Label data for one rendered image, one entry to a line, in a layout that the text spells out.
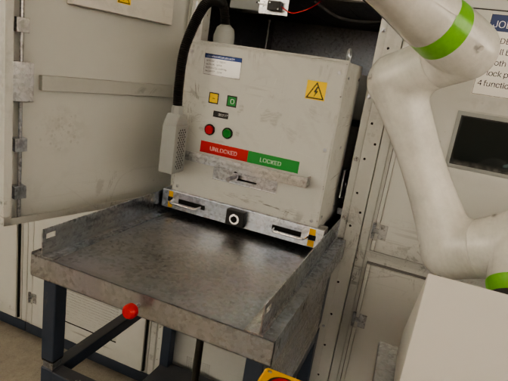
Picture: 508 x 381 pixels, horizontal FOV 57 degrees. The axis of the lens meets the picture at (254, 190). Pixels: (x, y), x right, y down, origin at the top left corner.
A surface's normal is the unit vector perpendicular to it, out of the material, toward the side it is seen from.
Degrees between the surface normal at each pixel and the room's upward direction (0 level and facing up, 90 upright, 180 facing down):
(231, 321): 0
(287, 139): 90
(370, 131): 90
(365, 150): 90
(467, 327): 90
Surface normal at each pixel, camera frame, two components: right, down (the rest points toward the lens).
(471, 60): 0.14, 0.75
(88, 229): 0.91, 0.23
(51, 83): 0.78, 0.27
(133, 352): -0.38, 0.18
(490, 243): -0.80, -0.12
